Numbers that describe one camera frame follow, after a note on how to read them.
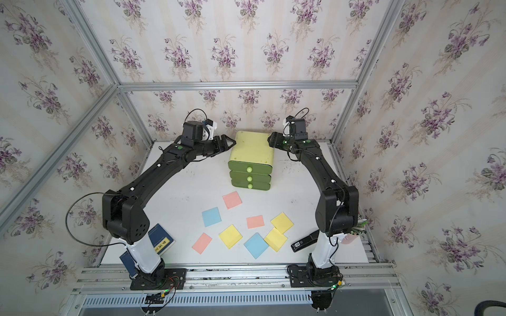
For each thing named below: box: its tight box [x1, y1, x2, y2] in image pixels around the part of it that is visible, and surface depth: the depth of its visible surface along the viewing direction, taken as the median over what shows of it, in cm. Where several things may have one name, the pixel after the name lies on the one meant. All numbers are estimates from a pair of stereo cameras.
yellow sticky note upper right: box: [270, 211, 295, 235], surface depth 90 cm
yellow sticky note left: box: [218, 223, 244, 250], surface depth 86 cm
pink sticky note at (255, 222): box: [246, 214, 265, 230], surface depth 90 cm
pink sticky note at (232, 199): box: [222, 190, 243, 210], surface depth 99 cm
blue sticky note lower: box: [243, 232, 270, 260], surface depth 84 cm
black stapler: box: [290, 229, 320, 253], surface depth 80 cm
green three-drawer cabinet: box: [227, 131, 275, 191], surface depth 89 cm
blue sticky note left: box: [201, 206, 223, 228], surface depth 92 cm
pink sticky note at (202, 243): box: [191, 232, 213, 255], surface depth 84 cm
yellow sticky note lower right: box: [263, 227, 288, 253], surface depth 85 cm
